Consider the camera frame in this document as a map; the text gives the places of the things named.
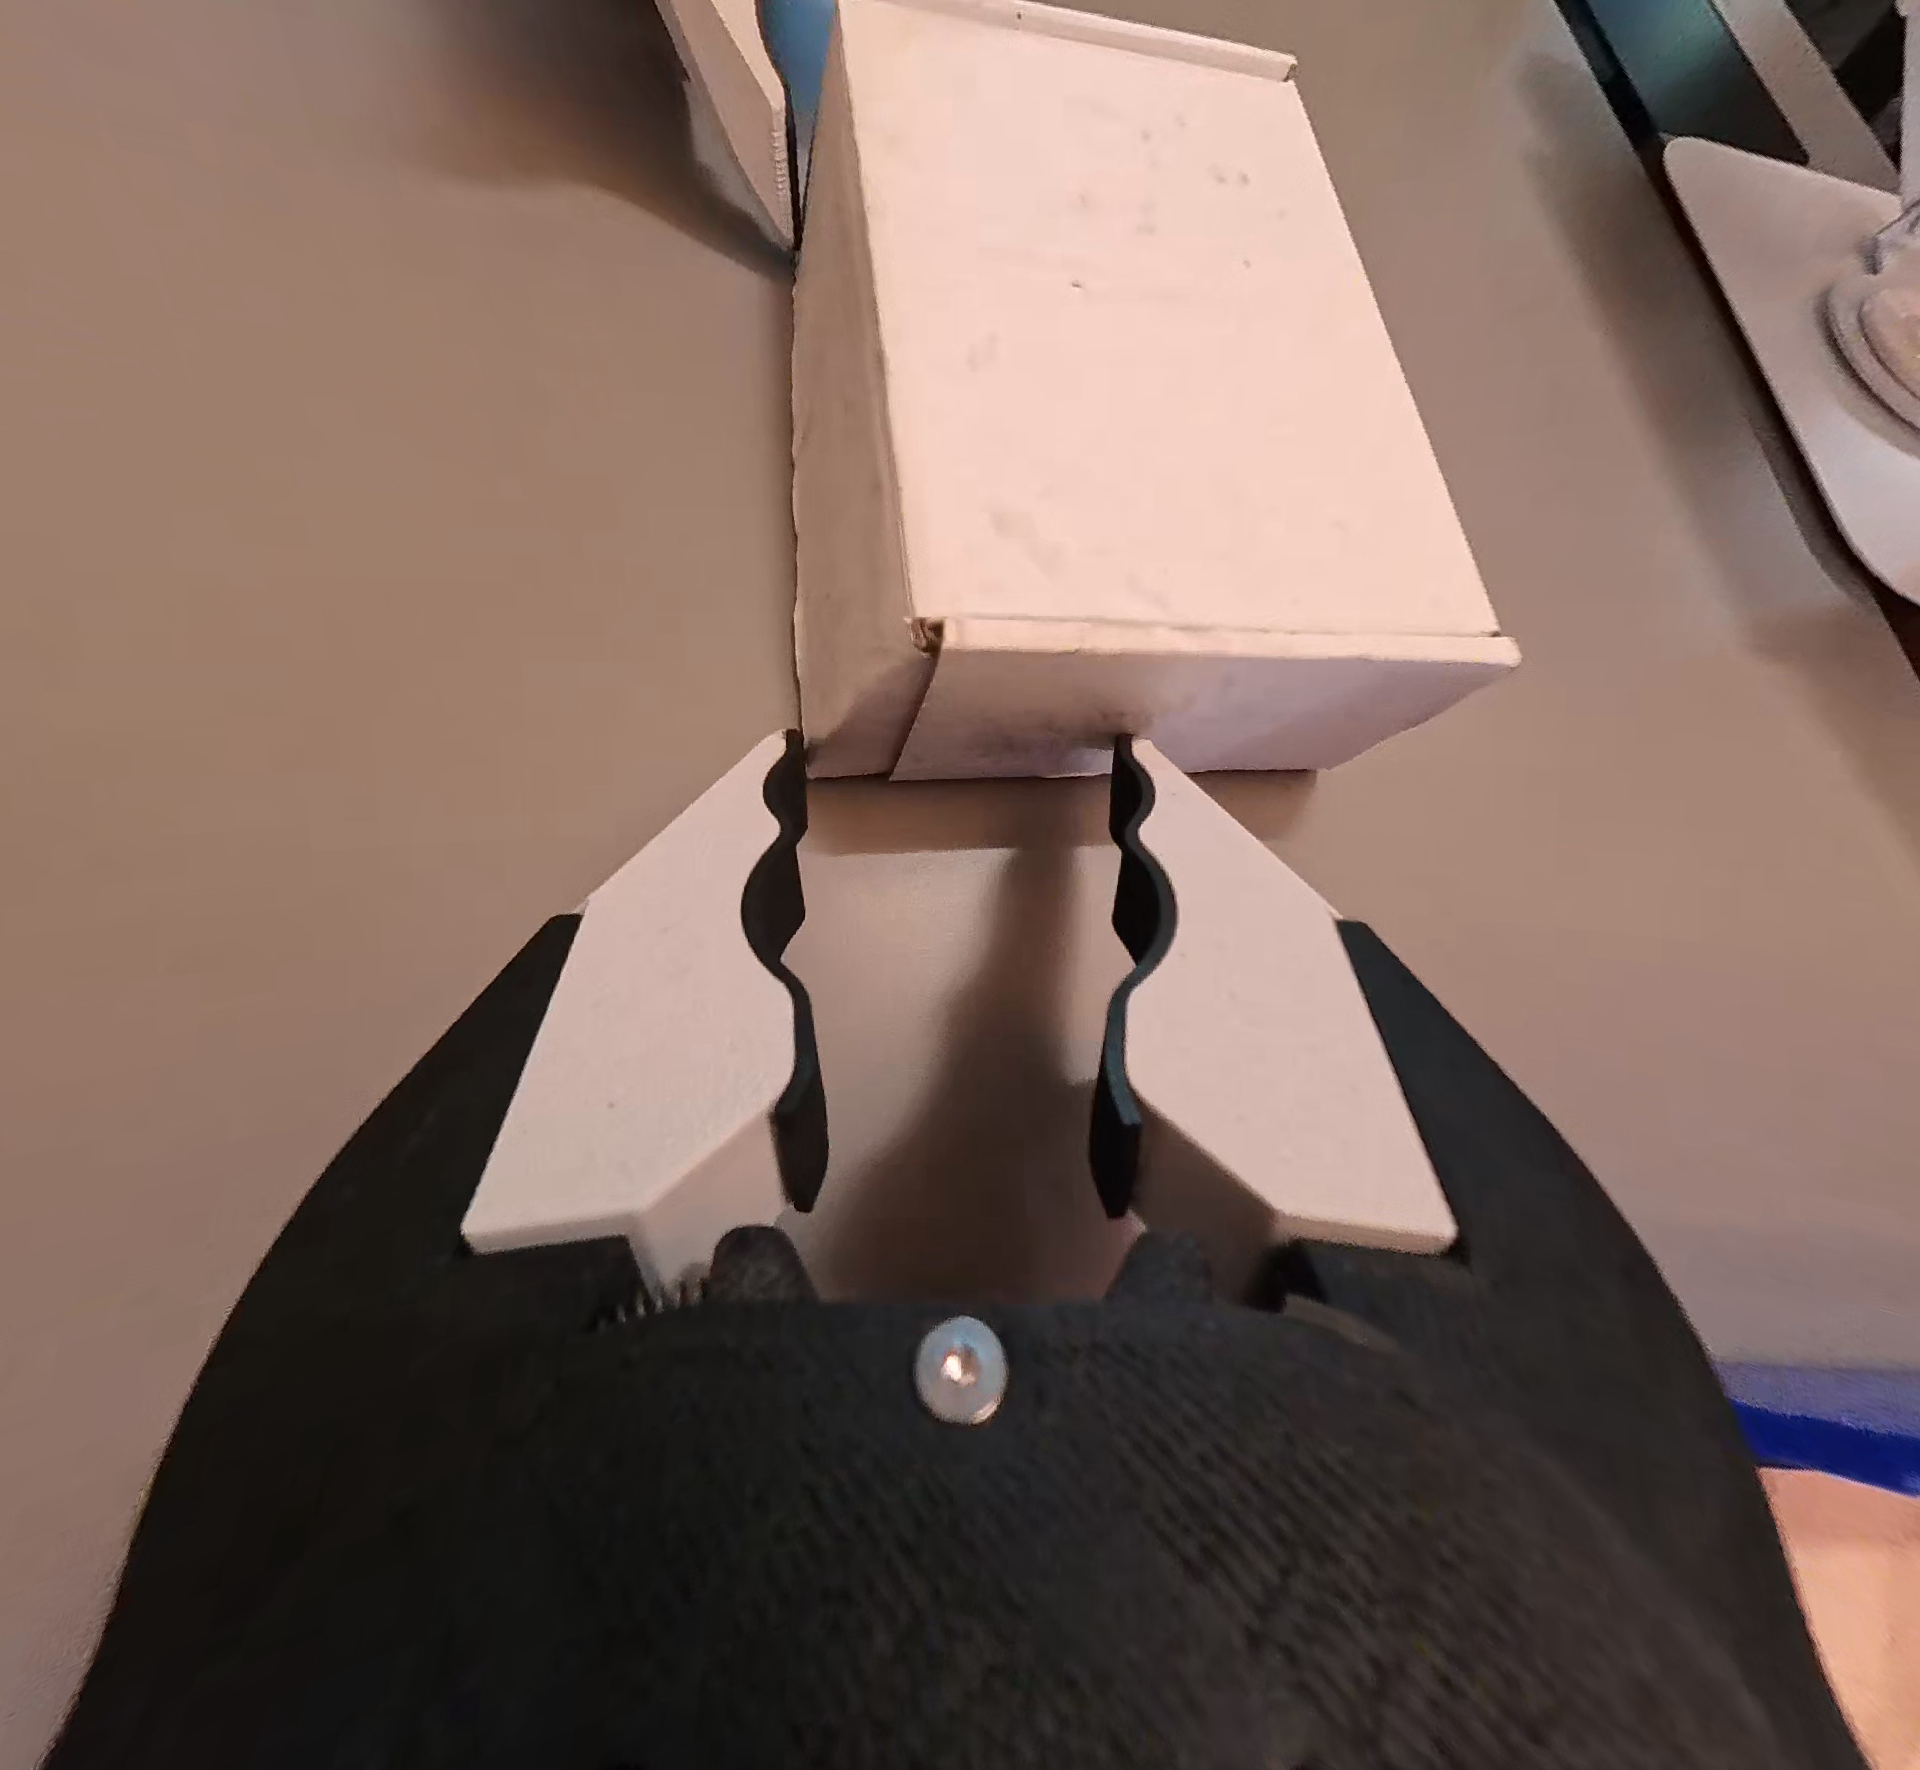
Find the white cardboard mailer box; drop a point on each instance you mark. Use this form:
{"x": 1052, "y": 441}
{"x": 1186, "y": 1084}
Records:
{"x": 1127, "y": 376}

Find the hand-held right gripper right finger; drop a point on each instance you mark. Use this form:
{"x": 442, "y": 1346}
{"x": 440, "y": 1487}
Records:
{"x": 1274, "y": 1080}

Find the blue plastic bin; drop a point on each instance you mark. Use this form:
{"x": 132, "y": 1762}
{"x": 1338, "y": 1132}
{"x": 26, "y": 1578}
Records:
{"x": 1832, "y": 1410}

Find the grey desk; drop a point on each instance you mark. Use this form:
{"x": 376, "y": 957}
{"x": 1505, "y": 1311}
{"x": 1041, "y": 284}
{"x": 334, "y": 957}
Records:
{"x": 376, "y": 524}

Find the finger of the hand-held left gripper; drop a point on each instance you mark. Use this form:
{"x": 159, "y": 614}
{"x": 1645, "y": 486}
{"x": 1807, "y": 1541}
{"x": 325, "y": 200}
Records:
{"x": 713, "y": 45}

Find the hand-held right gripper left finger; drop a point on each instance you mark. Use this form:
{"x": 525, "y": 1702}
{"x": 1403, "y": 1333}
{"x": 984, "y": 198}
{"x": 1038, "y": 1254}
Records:
{"x": 645, "y": 1064}

